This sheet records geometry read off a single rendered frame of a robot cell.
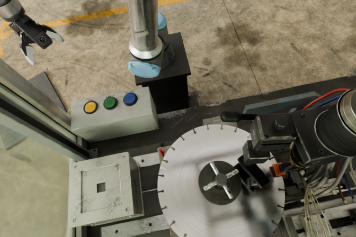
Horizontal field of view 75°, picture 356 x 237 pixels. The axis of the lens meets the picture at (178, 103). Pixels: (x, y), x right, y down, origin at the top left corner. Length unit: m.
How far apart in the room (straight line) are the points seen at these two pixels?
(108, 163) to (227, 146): 0.36
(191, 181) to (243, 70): 1.45
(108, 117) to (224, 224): 0.48
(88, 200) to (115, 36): 1.78
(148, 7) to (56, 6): 2.31
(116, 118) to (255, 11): 1.92
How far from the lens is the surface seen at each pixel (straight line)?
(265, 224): 0.66
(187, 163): 0.66
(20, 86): 0.70
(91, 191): 0.77
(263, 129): 0.38
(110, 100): 0.83
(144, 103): 0.80
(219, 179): 0.60
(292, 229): 0.81
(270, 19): 2.40
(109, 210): 0.73
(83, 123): 0.84
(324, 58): 2.25
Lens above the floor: 1.59
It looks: 63 degrees down
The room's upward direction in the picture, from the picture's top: 10 degrees counter-clockwise
